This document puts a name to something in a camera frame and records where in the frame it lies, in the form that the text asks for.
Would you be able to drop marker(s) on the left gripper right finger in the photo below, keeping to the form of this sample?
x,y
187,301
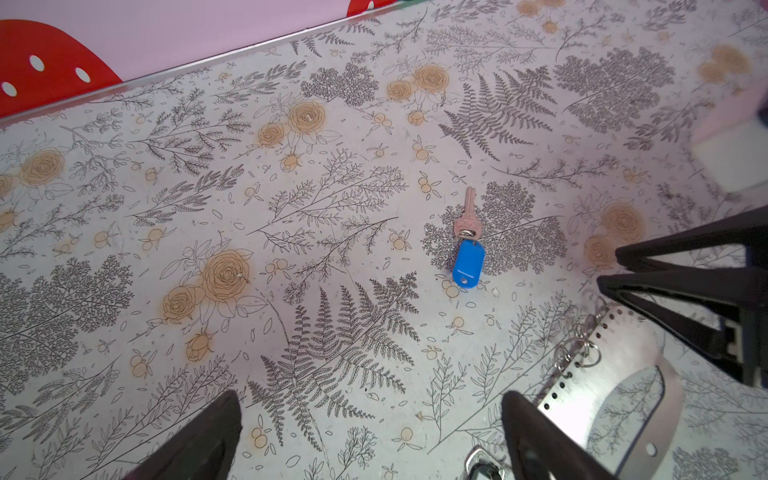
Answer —
x,y
538,449

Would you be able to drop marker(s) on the blue tagged key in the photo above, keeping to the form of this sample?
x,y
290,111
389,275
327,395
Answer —
x,y
470,257

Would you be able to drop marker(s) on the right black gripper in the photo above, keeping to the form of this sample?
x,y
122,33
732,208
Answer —
x,y
737,295

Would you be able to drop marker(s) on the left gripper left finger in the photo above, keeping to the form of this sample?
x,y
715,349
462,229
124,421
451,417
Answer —
x,y
203,449

